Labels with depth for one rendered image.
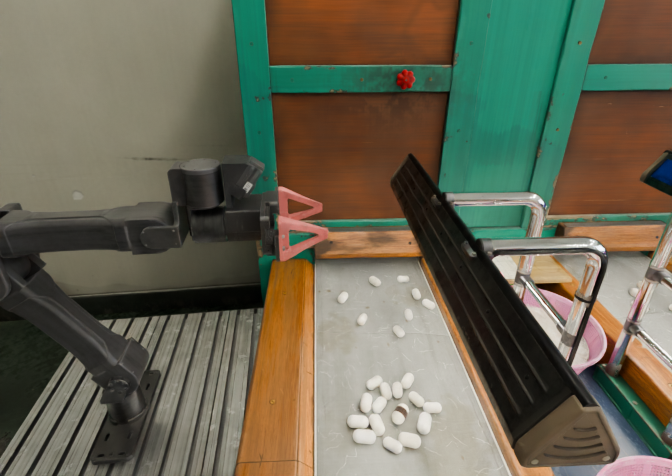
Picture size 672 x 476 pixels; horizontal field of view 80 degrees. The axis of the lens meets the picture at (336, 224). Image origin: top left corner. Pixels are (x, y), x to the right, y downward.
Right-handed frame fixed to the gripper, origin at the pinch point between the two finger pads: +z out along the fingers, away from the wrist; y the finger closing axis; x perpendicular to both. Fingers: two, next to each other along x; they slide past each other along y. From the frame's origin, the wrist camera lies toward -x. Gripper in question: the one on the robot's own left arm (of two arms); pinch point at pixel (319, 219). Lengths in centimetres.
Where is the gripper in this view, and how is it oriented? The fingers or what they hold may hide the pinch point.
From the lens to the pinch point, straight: 64.7
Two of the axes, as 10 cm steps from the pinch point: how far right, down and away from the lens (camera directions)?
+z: 9.9, -0.4, 1.1
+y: -1.2, -4.5, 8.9
